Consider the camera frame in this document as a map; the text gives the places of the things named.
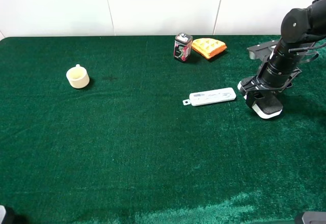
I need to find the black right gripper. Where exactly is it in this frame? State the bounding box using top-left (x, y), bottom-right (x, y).
top-left (237, 67), bottom-right (302, 108)

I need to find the black and white board eraser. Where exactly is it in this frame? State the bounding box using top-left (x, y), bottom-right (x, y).
top-left (244, 94), bottom-right (283, 119)

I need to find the green velvet tablecloth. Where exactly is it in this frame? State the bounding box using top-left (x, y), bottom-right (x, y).
top-left (1, 36), bottom-right (325, 223)

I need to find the black chewing gum can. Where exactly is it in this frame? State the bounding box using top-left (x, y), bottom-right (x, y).
top-left (174, 33), bottom-right (193, 63)

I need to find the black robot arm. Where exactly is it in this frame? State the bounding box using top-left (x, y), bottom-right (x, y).
top-left (239, 0), bottom-right (325, 108)

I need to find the cream ceramic cup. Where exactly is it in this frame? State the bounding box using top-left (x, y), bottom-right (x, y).
top-left (66, 64), bottom-right (90, 89)

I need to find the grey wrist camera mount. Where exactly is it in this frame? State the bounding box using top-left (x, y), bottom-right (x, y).
top-left (247, 40), bottom-right (277, 61)

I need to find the white rectangular remote case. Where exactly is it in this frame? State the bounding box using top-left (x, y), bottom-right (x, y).
top-left (182, 88), bottom-right (236, 106)

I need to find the orange waffle toy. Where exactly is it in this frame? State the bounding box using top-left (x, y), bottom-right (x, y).
top-left (192, 38), bottom-right (227, 60)

